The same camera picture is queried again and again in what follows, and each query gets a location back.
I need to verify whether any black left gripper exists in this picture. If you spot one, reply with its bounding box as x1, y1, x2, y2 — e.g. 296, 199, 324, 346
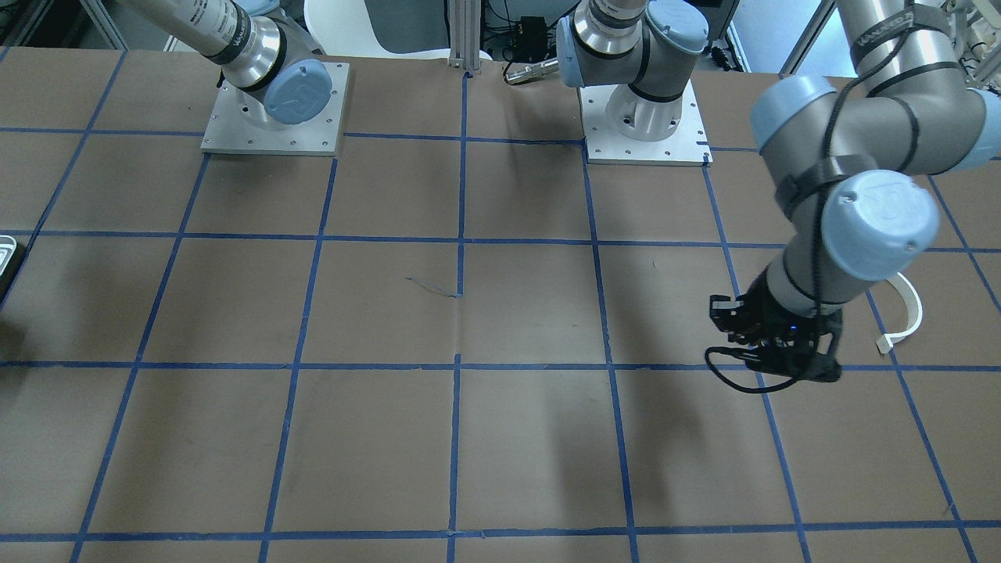
743, 272, 843, 384

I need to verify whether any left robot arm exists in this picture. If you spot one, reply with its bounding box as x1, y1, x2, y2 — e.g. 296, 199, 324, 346
557, 1, 999, 389

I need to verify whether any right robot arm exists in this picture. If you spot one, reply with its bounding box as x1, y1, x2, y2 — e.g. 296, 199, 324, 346
124, 1, 333, 125

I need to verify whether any silver ribbed metal tray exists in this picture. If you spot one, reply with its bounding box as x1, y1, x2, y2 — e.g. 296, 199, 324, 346
0, 235, 25, 302

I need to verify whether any white half ring clamp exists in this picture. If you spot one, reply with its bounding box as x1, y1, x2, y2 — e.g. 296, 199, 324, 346
876, 271, 924, 354

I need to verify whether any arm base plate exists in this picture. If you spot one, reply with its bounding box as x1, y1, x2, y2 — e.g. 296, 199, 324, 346
201, 59, 351, 157
578, 81, 714, 167

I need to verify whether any aluminium frame post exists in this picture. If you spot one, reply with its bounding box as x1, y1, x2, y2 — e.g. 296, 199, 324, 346
446, 0, 482, 75

